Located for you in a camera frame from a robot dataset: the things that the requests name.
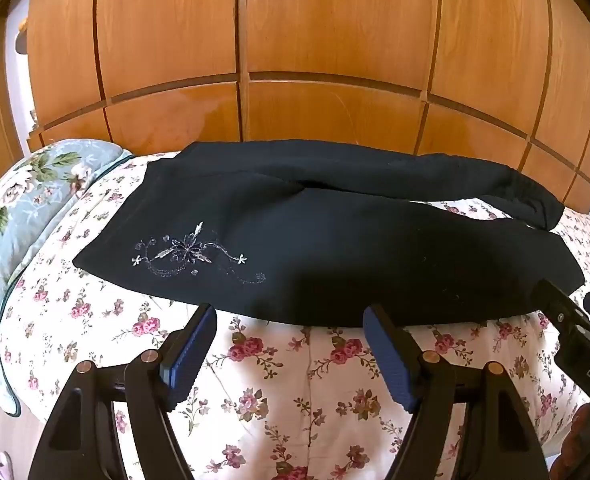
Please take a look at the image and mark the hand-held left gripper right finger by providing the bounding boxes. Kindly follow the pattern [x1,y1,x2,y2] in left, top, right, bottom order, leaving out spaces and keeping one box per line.
[362,304,552,480]

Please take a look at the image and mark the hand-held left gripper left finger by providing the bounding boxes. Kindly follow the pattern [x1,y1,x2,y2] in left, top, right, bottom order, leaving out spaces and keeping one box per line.
[27,302,218,480]

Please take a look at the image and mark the black embroidered pants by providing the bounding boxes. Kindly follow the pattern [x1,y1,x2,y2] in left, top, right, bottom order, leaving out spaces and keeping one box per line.
[73,140,586,328]

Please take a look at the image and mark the reddish patterned clothing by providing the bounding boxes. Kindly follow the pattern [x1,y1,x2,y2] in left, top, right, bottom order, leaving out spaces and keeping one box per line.
[557,400,590,480]

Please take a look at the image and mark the floral rose bedspread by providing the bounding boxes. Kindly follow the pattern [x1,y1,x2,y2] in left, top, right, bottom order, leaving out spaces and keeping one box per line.
[0,152,590,480]

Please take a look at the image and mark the light blue floral pillow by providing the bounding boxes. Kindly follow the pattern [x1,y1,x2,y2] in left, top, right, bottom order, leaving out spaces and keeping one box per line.
[0,139,134,417]

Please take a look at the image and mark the wooden wardrobe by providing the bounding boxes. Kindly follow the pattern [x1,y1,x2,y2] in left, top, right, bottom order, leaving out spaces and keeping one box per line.
[25,0,590,211]

